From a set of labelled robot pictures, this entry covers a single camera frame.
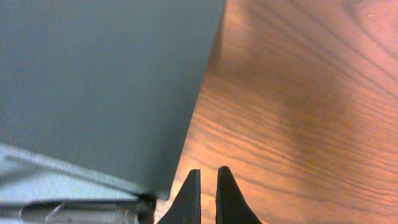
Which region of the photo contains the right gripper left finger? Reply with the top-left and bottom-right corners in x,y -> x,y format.
158,169 -> 201,224

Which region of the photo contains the black open gift box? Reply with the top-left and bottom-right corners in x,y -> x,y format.
1,0 -> 226,223

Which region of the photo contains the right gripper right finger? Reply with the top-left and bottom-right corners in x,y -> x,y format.
216,166 -> 261,224

